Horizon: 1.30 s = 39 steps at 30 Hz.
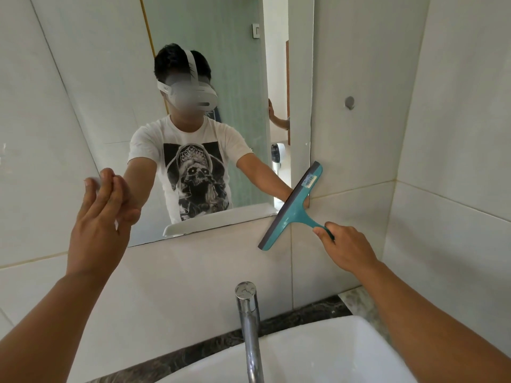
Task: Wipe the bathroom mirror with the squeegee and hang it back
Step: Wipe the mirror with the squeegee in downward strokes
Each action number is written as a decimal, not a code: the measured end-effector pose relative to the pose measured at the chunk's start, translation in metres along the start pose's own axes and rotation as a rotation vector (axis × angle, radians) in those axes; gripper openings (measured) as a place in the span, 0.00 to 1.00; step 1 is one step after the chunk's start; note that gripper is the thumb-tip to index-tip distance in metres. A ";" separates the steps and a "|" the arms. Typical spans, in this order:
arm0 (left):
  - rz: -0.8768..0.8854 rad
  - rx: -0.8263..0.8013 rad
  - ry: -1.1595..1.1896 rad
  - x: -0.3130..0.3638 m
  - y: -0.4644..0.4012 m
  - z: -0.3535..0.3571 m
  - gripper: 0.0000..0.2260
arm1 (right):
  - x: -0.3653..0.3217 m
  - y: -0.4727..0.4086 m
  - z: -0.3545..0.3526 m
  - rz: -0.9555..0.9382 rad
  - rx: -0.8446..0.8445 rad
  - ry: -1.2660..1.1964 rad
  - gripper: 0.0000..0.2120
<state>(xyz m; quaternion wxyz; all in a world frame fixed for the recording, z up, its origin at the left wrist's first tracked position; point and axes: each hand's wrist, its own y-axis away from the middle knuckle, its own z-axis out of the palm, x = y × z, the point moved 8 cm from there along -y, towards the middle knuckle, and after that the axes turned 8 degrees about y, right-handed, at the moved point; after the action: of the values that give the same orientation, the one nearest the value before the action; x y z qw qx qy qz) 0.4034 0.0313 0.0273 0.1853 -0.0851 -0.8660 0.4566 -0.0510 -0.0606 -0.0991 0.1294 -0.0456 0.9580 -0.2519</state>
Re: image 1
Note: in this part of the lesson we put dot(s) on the person's right hand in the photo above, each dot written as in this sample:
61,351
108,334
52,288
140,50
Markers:
349,249

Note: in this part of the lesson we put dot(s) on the person's left hand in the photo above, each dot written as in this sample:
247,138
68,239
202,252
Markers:
97,235

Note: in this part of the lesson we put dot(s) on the teal window squeegee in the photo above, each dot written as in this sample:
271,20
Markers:
291,209

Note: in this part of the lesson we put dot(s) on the rectangular wall mirror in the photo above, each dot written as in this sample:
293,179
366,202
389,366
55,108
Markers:
104,75

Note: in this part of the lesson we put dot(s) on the person's right forearm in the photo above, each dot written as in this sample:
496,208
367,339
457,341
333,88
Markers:
431,331

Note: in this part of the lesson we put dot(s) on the person's left forearm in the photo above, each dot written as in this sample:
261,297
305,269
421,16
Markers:
48,331

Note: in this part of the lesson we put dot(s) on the white ceramic sink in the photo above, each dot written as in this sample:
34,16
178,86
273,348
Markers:
319,351

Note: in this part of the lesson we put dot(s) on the chrome faucet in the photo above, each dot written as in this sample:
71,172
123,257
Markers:
249,327

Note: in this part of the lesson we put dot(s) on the round silver wall hook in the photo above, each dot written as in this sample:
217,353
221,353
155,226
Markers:
349,102

